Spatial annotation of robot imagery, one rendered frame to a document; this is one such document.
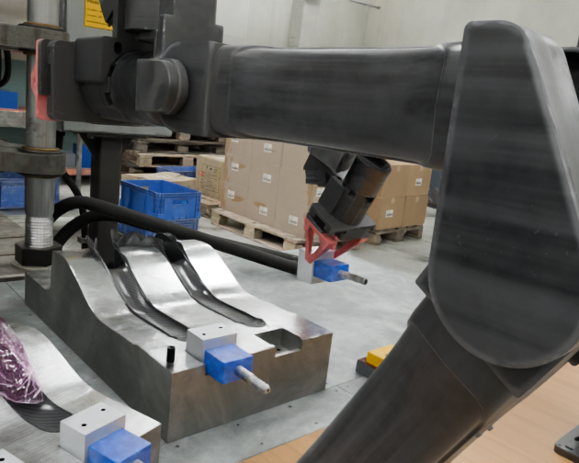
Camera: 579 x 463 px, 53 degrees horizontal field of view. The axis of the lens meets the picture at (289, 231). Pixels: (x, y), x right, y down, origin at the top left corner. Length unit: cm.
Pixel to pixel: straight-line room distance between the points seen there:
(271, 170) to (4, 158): 375
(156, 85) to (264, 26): 840
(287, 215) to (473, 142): 458
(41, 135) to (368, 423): 112
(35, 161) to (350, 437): 109
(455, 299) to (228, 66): 20
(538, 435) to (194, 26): 70
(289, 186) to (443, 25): 485
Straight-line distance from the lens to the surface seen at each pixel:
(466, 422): 28
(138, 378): 76
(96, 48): 50
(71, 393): 72
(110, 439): 61
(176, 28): 44
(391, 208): 550
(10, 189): 446
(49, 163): 133
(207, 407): 74
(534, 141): 22
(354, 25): 988
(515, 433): 89
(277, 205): 489
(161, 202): 445
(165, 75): 38
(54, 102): 53
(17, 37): 133
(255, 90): 34
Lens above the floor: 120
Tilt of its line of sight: 13 degrees down
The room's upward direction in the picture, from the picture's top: 7 degrees clockwise
